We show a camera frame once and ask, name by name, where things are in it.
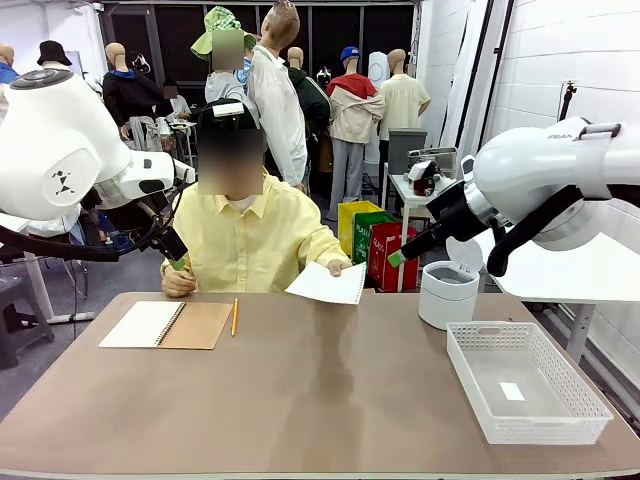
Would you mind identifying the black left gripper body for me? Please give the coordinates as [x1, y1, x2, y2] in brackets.
[112, 192, 174, 241]

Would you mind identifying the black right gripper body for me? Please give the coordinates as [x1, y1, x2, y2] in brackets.
[430, 180, 484, 236]

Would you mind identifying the white paper sheet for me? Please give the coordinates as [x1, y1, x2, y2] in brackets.
[284, 260, 368, 306]

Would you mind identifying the person's right hand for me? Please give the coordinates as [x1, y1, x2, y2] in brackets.
[160, 267, 198, 299]

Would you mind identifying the red recycling bin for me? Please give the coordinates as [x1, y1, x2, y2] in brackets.
[368, 222, 421, 293]

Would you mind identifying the green recycling bin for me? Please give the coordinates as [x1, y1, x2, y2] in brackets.
[352, 211, 401, 266]

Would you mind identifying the metal tray rack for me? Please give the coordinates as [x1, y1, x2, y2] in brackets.
[407, 147, 459, 191]

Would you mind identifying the small white side table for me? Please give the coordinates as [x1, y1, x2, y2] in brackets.
[387, 173, 451, 294]

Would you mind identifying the white round trash can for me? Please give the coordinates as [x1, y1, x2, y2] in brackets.
[418, 237, 485, 331]

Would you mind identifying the yellow recycling bin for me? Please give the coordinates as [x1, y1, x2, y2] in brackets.
[337, 200, 384, 254]

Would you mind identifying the person's yellow shirt torso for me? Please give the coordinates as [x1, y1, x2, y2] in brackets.
[160, 172, 351, 295]

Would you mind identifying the spiral notebook with brown cover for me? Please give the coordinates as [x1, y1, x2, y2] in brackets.
[98, 299, 235, 351]

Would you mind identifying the grey metal cabinet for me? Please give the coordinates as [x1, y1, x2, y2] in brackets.
[387, 128, 429, 176]

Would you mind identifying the seated person in white shirt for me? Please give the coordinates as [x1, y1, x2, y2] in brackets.
[162, 79, 194, 121]

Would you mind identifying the mannequin in black hoodie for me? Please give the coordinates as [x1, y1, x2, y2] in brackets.
[102, 42, 174, 154]

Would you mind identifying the mannequin in cream shirt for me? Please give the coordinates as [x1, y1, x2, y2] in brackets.
[377, 48, 432, 201]

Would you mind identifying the white table with striped feet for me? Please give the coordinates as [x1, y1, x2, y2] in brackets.
[0, 214, 96, 324]

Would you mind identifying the black baseball cap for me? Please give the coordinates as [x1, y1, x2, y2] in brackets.
[196, 98, 262, 136]

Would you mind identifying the large white table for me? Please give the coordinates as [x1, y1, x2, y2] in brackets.
[472, 199, 640, 364]

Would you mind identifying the mannequin with blue cap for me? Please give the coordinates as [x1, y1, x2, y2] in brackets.
[325, 46, 386, 222]

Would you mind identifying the mannequin with green hat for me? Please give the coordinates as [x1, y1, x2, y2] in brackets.
[190, 5, 264, 126]

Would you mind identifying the black tripod pole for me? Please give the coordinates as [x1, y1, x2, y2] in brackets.
[558, 81, 578, 121]

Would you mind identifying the tall mannequin in white shirt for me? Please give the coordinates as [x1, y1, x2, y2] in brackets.
[247, 0, 309, 194]

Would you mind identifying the mannequin in dark green jacket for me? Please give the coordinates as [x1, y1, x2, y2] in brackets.
[286, 46, 332, 151]

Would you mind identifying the mannequin with black bucket hat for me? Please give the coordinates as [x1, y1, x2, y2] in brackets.
[37, 40, 74, 71]

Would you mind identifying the mannequin in blue white top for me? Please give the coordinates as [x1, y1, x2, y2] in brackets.
[0, 43, 21, 85]

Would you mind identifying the white perforated plastic basket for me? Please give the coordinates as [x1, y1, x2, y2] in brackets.
[446, 321, 615, 446]

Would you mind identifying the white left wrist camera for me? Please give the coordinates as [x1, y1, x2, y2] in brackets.
[172, 158, 197, 186]

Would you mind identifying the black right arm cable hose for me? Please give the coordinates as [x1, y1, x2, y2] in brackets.
[487, 184, 640, 278]

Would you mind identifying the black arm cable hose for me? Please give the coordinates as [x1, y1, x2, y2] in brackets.
[0, 189, 174, 264]
[487, 184, 640, 278]

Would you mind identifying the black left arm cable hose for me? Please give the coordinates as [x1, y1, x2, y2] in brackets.
[0, 189, 174, 264]

